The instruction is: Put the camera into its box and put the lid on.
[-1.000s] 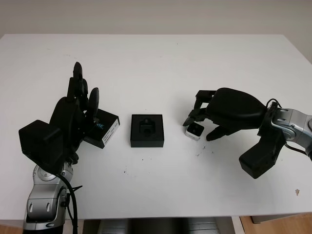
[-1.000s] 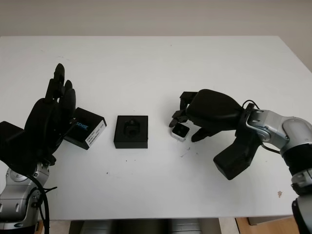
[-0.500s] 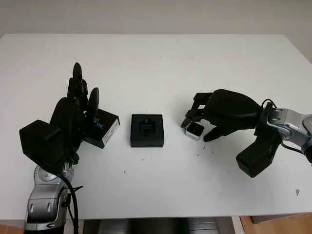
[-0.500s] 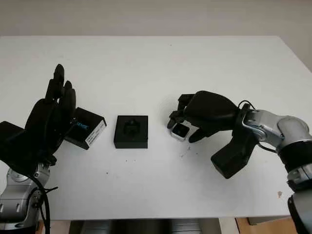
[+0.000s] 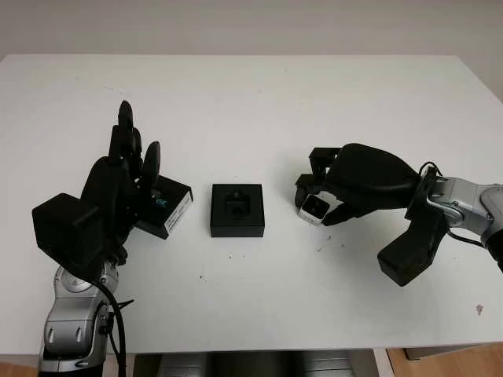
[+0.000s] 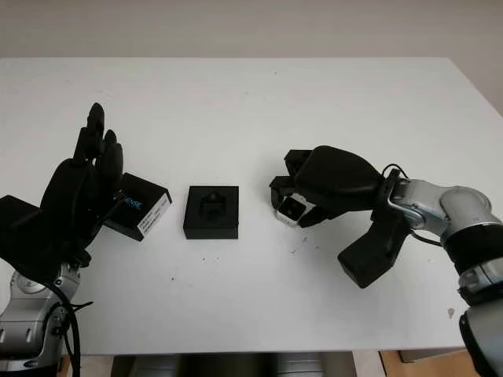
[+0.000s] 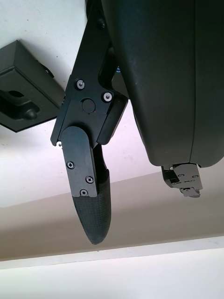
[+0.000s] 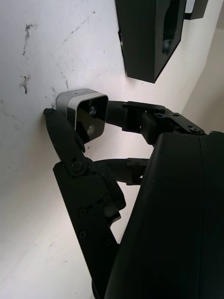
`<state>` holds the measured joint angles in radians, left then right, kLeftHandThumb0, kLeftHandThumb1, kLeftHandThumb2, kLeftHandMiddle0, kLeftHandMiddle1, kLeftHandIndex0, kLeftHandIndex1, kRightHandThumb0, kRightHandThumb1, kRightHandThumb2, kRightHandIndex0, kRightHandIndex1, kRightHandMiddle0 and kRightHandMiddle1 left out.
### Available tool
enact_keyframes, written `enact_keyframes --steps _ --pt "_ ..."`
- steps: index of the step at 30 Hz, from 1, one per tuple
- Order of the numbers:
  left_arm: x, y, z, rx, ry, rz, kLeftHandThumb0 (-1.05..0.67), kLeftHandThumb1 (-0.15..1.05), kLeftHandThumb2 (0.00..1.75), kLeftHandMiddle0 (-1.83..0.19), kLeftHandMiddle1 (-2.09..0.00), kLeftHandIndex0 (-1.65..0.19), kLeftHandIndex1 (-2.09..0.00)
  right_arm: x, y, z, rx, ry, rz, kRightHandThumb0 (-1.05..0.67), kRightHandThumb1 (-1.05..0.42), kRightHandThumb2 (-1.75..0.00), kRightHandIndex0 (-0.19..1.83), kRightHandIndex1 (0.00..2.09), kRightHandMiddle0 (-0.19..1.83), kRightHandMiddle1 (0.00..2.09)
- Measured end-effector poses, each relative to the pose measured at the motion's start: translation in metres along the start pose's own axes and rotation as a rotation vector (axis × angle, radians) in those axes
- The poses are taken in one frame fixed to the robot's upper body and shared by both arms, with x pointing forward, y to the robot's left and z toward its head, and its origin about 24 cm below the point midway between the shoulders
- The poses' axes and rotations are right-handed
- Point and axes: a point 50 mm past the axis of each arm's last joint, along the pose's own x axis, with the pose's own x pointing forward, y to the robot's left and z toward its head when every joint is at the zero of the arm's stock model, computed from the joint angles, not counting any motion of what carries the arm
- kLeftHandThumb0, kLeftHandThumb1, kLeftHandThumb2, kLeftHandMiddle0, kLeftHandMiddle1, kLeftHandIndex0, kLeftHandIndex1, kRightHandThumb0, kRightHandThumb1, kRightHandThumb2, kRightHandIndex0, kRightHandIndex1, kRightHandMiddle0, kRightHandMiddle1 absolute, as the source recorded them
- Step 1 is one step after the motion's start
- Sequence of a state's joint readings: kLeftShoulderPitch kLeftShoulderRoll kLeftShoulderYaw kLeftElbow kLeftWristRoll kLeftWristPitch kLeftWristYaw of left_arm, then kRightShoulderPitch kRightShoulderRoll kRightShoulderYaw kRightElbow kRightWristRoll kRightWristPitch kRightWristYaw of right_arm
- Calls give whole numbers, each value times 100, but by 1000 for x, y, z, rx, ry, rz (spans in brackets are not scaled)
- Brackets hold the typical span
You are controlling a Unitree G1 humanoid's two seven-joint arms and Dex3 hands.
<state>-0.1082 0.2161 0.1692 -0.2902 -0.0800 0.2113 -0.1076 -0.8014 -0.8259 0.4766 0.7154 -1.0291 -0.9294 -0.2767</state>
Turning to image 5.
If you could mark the black box base with insert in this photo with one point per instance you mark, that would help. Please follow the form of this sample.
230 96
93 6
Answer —
237 228

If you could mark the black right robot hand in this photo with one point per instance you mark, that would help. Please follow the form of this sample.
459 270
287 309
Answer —
369 176

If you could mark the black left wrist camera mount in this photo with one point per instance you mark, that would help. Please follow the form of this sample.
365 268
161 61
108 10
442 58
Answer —
59 231

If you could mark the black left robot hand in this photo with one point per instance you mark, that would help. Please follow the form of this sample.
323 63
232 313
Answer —
112 188

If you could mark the black box lid with label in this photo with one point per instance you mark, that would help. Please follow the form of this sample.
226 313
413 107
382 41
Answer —
175 198

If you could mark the grey robot torso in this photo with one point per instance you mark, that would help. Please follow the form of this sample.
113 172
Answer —
251 365

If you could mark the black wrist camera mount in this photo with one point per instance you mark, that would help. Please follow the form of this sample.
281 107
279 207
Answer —
59 231
412 251

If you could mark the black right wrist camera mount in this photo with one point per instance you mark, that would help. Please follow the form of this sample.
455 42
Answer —
412 251

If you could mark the small silver black-faced camera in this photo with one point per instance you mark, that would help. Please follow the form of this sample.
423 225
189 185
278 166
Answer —
316 208

